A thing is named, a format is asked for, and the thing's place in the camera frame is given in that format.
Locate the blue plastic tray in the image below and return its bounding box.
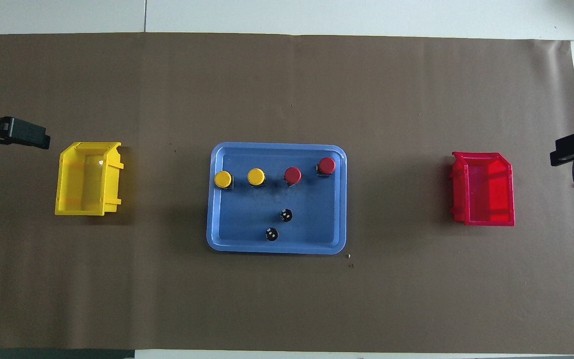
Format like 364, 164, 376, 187
206, 142, 347, 255

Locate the brown paper table mat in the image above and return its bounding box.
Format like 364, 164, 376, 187
0, 32, 574, 356

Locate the yellow plastic storage bin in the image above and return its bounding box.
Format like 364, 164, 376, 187
55, 142, 124, 216

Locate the red plastic storage bin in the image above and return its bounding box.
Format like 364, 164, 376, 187
449, 152, 515, 227

